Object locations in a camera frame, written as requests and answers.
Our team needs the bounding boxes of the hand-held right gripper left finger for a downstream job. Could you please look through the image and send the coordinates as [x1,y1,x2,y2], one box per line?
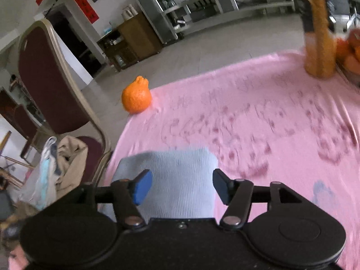
[81,169,154,230]

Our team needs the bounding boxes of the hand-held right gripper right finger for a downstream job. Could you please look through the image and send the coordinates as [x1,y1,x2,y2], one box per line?
[212,169,304,230]

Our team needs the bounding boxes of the blue and grey garment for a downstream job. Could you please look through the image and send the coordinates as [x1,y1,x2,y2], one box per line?
[100,148,219,220]

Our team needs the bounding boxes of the white and light blue clothes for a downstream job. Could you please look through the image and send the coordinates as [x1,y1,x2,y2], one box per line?
[18,136,61,210]

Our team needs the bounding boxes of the pink printed blanket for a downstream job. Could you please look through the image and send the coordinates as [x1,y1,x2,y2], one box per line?
[104,49,360,270]

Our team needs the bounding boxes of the bumpy orange tangerine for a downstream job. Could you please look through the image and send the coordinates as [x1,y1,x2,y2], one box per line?
[121,76,153,115]

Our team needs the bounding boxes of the wooden folding chair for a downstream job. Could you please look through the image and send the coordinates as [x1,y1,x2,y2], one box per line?
[0,131,36,187]

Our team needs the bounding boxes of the brown wooden cabinet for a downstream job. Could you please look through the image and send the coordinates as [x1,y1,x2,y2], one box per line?
[97,13,164,72]

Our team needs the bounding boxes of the metal fruit tray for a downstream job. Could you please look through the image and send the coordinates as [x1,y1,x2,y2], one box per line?
[337,62,360,86]

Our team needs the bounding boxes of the grey standing air conditioner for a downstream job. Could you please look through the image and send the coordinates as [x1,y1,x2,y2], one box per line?
[132,0,179,45]

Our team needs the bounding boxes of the white paper rolls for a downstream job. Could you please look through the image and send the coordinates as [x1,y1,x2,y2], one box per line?
[121,4,139,20]

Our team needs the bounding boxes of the silver box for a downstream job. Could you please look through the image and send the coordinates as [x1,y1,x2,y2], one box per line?
[215,0,238,13]

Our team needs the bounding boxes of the long metal shelf unit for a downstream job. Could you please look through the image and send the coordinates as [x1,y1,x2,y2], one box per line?
[163,0,296,33]

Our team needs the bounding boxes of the tray of mixed fruit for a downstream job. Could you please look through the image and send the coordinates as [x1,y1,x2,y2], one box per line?
[335,29,360,75]

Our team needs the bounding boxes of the orange juice bottle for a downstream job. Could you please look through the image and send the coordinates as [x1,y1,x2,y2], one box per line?
[291,0,338,79]

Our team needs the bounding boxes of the long red wall banner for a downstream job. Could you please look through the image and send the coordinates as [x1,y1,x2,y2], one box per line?
[62,0,99,24]

